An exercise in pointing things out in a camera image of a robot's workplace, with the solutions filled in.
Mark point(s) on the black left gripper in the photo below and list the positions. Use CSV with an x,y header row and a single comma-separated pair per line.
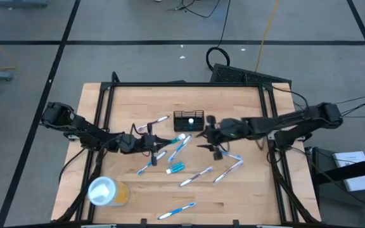
x,y
131,143

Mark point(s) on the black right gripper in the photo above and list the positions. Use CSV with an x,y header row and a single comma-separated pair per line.
x,y
233,130

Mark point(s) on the teal mouthwash bottle white cap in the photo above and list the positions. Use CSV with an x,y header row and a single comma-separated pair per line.
x,y
191,120
177,139
176,168

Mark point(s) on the purple white toothbrush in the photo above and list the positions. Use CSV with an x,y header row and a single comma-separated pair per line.
x,y
157,122

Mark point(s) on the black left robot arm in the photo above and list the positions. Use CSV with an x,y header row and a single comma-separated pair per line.
x,y
87,131

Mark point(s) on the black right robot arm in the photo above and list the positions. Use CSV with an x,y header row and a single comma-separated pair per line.
x,y
284,123

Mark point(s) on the black mesh equipment box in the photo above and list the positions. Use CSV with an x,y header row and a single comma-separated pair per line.
x,y
233,74

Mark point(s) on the black side cart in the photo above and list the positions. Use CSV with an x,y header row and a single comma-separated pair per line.
x,y
344,170

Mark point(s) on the white booklet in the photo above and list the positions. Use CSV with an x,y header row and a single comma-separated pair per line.
x,y
356,182

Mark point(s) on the black aluminium table frame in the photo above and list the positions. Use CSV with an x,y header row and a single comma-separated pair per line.
x,y
185,84

